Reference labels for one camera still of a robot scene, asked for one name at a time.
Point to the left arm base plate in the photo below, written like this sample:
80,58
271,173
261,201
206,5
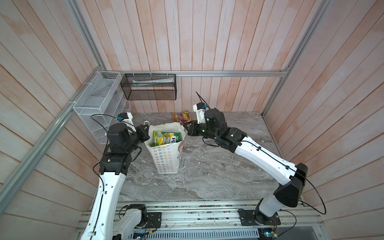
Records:
150,220

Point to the white paper bag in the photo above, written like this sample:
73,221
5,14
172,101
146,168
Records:
167,158

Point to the green Spring Tea candy bag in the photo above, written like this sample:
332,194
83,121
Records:
164,138

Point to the black mesh wall basket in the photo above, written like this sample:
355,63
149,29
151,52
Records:
149,87

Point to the white wire mesh shelf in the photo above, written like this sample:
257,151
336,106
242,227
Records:
100,103

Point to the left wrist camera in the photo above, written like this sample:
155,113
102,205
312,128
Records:
127,118

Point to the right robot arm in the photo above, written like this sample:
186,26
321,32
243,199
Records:
211,124

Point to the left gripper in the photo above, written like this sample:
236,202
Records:
144,134

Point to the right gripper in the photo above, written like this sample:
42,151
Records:
192,131

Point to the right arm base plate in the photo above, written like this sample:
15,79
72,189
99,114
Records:
250,218

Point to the small orange candy bag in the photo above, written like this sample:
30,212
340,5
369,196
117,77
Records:
183,117

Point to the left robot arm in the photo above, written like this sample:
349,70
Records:
117,157

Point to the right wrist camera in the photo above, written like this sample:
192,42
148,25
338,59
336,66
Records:
200,109

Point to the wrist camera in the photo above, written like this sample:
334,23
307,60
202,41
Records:
127,118
200,109

